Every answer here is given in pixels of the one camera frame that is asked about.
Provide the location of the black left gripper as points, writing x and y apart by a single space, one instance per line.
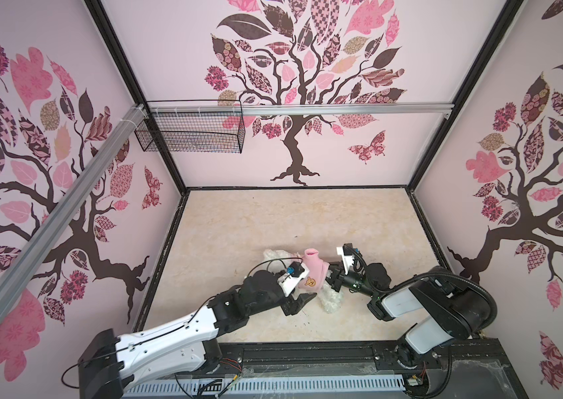
291 305

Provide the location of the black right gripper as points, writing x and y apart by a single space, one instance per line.
338 276

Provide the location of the pink teddy hoodie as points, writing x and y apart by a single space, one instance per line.
317 271

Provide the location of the white teddy bear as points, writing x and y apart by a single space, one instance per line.
278 260

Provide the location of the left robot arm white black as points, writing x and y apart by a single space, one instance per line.
111 364

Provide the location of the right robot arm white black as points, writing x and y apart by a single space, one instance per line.
456 307

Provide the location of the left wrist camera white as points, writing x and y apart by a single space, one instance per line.
292 277

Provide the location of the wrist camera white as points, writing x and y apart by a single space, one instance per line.
292 277
350 257

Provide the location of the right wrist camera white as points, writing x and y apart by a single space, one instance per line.
350 257

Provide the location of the white slotted cable duct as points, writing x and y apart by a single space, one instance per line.
259 387

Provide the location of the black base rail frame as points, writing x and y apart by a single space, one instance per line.
466 369

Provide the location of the black wire basket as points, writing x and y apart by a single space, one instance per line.
196 126

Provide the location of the back aluminium rail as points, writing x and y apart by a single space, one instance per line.
301 110

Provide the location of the aluminium rail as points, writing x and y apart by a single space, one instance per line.
301 110
17 277

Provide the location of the left aluminium rail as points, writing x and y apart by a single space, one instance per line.
17 277

